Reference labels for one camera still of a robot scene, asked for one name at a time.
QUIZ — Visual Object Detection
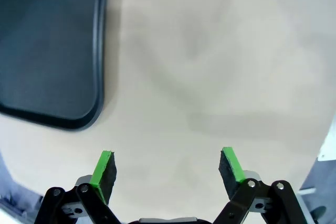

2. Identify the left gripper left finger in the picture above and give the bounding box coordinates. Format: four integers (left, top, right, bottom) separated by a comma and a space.
34, 150, 121, 224

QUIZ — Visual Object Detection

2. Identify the black plastic tray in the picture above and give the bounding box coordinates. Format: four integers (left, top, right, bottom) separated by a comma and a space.
0, 0, 110, 131

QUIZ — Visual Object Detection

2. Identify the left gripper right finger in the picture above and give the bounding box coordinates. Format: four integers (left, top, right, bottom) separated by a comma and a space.
212, 147, 309, 224

